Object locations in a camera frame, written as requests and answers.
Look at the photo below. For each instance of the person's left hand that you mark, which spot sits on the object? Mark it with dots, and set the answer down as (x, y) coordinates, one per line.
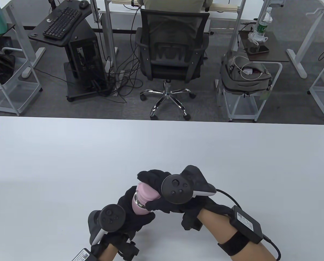
(134, 223)

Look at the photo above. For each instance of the person's right hand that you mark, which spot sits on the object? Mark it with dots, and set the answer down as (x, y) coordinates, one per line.
(194, 206)

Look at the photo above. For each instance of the pink thermos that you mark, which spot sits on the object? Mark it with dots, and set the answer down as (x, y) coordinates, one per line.
(138, 208)

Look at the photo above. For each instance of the pink thermos cap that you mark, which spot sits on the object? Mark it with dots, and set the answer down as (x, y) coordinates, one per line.
(148, 193)

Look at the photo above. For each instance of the person's right forearm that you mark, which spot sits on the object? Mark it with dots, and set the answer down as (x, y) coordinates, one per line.
(219, 225)

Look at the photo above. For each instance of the person's left forearm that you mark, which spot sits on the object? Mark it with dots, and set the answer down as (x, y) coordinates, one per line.
(107, 252)

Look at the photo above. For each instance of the black left hand controller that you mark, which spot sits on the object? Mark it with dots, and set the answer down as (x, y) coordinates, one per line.
(111, 217)

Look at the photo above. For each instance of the black hand controller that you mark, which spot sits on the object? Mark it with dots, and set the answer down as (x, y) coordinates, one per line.
(176, 190)
(111, 217)

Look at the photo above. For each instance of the black right hand controller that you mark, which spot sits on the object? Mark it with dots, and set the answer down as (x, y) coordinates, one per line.
(176, 190)

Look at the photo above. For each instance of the black right wrist sensor box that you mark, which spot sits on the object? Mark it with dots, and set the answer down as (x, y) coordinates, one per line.
(246, 224)

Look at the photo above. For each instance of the black wrist sensor box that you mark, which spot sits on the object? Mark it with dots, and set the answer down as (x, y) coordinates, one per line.
(81, 255)
(246, 224)

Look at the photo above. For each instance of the black left wrist sensor box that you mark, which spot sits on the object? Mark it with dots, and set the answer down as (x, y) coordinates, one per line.
(81, 255)

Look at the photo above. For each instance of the grey backpack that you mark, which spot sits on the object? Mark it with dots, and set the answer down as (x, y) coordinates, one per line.
(240, 84)

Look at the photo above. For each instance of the black mesh office chair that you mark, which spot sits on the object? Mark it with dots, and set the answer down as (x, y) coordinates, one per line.
(172, 65)

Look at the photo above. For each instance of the black smartphone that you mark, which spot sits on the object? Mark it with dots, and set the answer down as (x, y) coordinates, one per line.
(258, 49)

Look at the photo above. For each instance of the black computer tower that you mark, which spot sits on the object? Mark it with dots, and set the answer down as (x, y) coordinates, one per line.
(87, 59)

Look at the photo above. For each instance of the white cart with brown top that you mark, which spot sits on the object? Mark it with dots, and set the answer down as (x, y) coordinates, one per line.
(278, 51)

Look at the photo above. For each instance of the white cart with black bag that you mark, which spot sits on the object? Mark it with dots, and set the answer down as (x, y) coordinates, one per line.
(12, 95)

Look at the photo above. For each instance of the crumpled white plastic bag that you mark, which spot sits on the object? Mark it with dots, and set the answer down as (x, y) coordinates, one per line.
(255, 38)

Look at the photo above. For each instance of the white desk with curved brace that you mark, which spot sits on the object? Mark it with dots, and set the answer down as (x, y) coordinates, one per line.
(300, 57)

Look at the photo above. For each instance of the white desk with straight legs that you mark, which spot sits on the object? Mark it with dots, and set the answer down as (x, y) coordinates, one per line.
(109, 32)

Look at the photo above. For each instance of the clear plastic bottle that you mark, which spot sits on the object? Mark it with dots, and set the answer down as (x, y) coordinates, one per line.
(263, 25)

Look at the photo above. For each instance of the black bag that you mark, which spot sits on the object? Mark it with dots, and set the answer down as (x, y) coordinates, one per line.
(0, 68)

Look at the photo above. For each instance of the white desk with angled legs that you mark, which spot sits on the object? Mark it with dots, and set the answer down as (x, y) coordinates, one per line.
(27, 43)

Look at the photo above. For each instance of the black computer cart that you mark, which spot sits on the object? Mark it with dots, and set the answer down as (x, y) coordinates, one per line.
(37, 35)

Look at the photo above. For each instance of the black keyboard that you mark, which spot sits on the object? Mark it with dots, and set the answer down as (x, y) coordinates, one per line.
(61, 23)

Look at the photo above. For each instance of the black computer mouse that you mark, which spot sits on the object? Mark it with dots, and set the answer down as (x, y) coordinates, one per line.
(83, 4)

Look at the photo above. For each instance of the black left wrist mount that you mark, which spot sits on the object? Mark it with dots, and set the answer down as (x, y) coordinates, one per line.
(129, 250)

